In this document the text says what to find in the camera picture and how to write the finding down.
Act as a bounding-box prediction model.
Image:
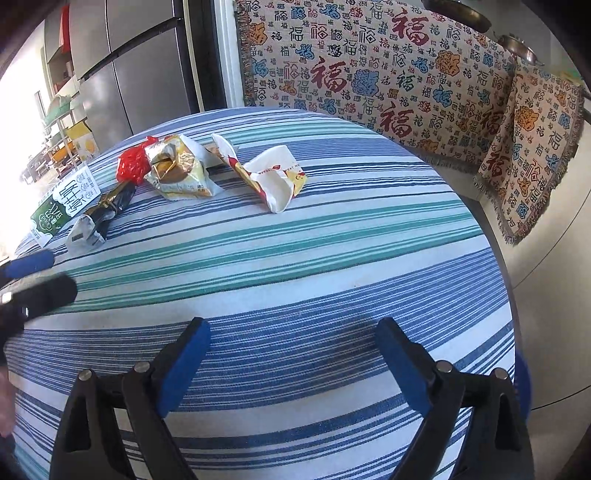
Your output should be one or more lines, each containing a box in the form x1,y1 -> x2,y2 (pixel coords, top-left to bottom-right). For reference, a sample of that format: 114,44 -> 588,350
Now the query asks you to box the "gold black foil wrapper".
65,181 -> 136,255

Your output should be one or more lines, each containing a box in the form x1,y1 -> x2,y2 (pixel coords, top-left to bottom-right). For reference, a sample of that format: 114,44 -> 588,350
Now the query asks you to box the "green white milk carton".
31,165 -> 100,247

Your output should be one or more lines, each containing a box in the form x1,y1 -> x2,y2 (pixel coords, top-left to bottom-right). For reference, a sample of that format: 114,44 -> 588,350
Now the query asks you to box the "red plastic bag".
115,136 -> 158,186

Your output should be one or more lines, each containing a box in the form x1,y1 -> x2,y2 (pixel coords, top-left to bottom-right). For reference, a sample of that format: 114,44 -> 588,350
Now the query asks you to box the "yellow white snack wrapper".
144,134 -> 222,200

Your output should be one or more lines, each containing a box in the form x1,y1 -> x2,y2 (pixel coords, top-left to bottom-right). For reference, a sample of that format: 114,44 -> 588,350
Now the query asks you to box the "white red paper wrapper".
211,134 -> 308,214

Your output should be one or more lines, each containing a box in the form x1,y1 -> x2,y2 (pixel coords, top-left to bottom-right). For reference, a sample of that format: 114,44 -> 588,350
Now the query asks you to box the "blue bin rim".
514,350 -> 532,421

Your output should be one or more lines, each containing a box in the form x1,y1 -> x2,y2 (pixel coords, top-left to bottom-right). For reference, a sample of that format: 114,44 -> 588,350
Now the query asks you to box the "cluttered storage shelf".
21,1 -> 99,184

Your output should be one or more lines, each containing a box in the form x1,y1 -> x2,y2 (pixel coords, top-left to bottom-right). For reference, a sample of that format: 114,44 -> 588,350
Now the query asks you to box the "blue green striped tablecloth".
6,108 -> 515,479

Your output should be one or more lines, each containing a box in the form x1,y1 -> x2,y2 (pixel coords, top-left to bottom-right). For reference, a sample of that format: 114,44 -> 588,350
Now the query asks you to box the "stainless steel refrigerator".
69,0 -> 199,151

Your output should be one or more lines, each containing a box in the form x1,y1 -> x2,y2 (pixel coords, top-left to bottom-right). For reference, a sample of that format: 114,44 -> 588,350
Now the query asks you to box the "patterned fu character blanket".
235,1 -> 515,171

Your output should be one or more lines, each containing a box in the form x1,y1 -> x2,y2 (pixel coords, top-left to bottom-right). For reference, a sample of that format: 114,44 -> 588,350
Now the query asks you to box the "steel pot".
494,33 -> 544,66

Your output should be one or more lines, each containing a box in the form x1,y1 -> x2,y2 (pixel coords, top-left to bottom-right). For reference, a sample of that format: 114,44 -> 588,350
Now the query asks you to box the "dark frying pan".
422,0 -> 491,33

